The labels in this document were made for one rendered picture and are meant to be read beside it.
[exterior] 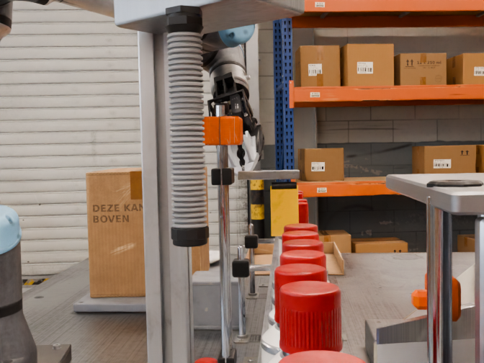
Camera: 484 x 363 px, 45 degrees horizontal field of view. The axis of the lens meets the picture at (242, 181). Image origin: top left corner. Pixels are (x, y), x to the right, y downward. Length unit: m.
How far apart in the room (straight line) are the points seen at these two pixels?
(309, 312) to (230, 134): 0.33
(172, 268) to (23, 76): 4.68
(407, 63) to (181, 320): 4.17
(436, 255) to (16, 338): 0.73
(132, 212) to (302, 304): 0.99
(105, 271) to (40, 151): 3.93
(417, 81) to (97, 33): 2.60
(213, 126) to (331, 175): 3.91
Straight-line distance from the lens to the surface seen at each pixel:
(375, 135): 5.37
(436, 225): 0.24
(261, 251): 1.86
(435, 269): 0.24
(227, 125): 0.61
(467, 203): 0.21
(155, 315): 0.67
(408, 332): 0.32
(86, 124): 5.12
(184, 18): 0.53
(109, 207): 1.29
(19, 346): 0.90
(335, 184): 4.42
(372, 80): 4.59
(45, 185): 5.20
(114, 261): 1.30
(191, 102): 0.52
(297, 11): 0.57
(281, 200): 0.64
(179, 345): 0.67
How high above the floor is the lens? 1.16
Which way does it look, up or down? 3 degrees down
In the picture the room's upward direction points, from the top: 1 degrees counter-clockwise
